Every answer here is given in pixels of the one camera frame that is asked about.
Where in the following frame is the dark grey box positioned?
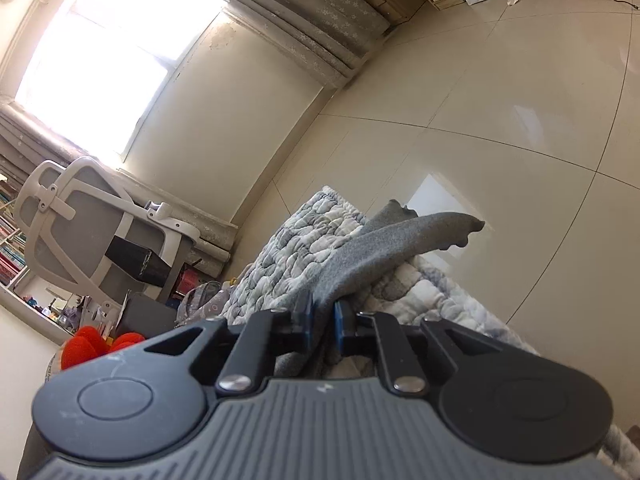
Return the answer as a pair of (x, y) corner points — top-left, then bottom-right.
(122, 292), (181, 341)

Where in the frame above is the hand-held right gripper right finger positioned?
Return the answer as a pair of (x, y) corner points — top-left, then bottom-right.
(332, 300), (493, 395)

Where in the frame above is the grey knit sweater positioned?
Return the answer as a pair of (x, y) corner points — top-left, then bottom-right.
(272, 200), (486, 378)

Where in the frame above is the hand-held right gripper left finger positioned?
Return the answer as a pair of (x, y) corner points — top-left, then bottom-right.
(142, 290), (316, 393)

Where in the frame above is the red lobed plush cushion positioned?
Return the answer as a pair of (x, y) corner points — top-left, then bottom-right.
(62, 326), (146, 371)

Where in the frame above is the white mesh office chair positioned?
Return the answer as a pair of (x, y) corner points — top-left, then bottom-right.
(14, 156), (201, 311)

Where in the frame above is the grey patterned backpack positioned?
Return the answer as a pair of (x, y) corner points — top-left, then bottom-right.
(175, 280), (236, 331)

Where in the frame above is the grey checked quilt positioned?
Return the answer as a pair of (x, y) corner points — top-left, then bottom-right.
(220, 185), (640, 476)

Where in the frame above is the bright window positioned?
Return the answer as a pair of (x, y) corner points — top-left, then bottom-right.
(15, 0), (226, 156)

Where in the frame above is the white bookshelf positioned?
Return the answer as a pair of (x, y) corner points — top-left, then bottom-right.
(0, 175), (131, 346)

